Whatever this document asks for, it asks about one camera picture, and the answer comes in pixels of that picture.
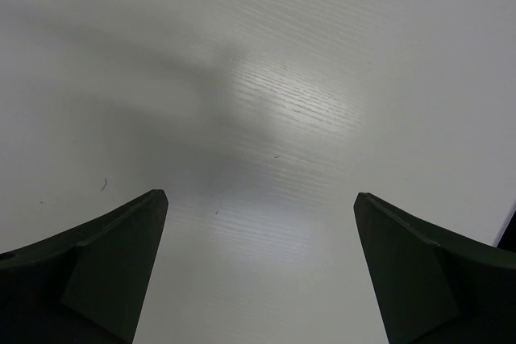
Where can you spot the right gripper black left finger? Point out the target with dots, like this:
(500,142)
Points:
(86,284)

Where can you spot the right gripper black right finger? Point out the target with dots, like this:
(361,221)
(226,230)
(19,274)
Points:
(433,285)

